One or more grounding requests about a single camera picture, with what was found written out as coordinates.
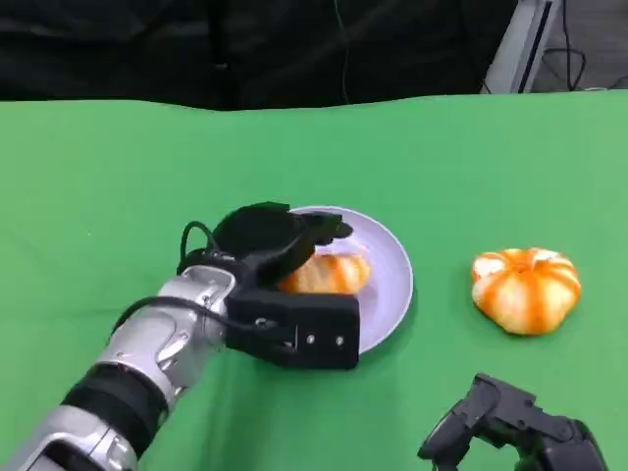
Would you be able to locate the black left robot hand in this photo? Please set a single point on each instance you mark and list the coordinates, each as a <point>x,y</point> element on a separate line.
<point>265,240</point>

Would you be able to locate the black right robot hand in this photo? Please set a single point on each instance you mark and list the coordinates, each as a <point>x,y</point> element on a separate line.
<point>495,407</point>

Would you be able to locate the long orange white bread roll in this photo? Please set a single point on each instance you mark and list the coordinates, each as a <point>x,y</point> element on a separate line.
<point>333,275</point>

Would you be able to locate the round orange white bread roll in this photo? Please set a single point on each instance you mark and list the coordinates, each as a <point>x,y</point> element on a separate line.
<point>525,294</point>

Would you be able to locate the lilac plate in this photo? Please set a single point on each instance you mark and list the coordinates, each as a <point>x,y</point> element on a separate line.
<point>382,275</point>

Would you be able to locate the green table cloth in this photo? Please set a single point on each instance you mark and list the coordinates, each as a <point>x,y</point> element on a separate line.
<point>98,172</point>

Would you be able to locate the black backdrop cloth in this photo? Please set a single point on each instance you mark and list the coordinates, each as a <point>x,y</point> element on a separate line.
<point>147,49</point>

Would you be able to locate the grey white stand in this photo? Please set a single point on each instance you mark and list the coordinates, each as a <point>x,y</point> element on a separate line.
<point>520,54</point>

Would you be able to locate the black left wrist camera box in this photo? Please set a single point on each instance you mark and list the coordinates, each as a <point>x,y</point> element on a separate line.
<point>319,324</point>

